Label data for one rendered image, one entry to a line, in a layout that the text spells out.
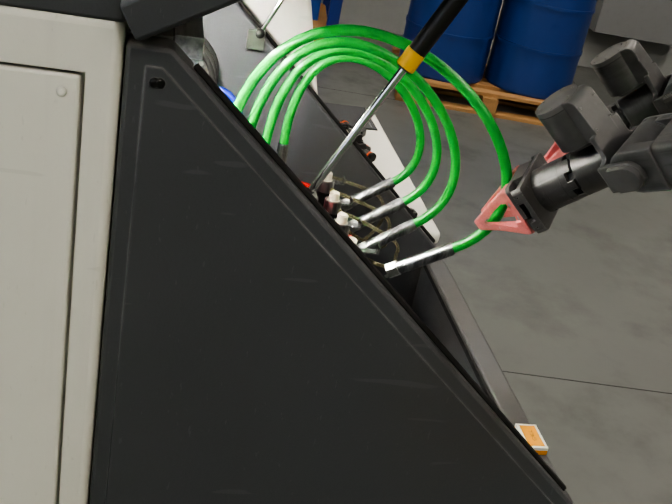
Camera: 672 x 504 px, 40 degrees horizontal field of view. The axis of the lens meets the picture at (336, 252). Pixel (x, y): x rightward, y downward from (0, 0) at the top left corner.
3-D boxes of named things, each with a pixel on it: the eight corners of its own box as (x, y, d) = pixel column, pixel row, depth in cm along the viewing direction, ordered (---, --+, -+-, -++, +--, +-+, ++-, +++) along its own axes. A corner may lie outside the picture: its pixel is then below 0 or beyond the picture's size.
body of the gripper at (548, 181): (506, 194, 111) (558, 170, 107) (528, 157, 119) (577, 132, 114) (535, 236, 113) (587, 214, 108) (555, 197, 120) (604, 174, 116)
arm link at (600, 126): (647, 190, 100) (686, 141, 104) (590, 107, 97) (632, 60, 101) (571, 203, 111) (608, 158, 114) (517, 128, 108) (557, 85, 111)
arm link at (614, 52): (700, 108, 127) (710, 81, 133) (659, 38, 124) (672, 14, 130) (622, 140, 135) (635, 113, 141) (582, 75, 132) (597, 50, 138)
